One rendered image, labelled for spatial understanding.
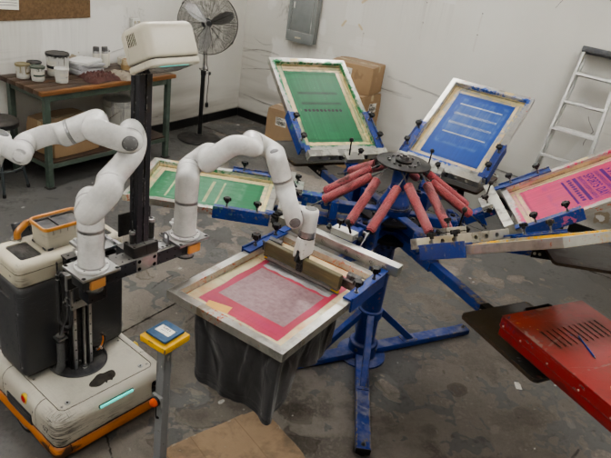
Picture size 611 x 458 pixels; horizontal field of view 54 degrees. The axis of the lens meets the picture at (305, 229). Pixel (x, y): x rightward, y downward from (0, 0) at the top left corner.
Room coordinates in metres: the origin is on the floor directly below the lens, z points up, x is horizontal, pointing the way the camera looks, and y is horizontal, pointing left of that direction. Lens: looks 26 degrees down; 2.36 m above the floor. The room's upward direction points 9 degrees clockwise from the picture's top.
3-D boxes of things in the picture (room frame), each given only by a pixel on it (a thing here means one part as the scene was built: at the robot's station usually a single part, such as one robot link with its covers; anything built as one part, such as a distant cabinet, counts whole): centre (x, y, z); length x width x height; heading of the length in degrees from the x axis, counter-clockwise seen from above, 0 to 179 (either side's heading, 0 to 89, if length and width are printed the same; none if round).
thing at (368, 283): (2.30, -0.30, 0.98); 0.30 x 0.05 x 0.07; 150
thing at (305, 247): (2.36, -0.01, 1.12); 0.10 x 0.07 x 0.11; 150
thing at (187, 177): (2.26, 0.50, 1.37); 0.13 x 0.10 x 0.16; 12
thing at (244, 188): (3.15, 0.44, 1.05); 1.08 x 0.61 x 0.23; 90
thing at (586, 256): (3.14, -1.14, 0.91); 1.34 x 0.40 x 0.08; 90
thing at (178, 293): (2.23, 0.06, 0.97); 0.79 x 0.58 x 0.04; 150
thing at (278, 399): (2.08, -0.09, 0.74); 0.46 x 0.04 x 0.42; 150
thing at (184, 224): (2.26, 0.51, 1.21); 0.16 x 0.13 x 0.15; 54
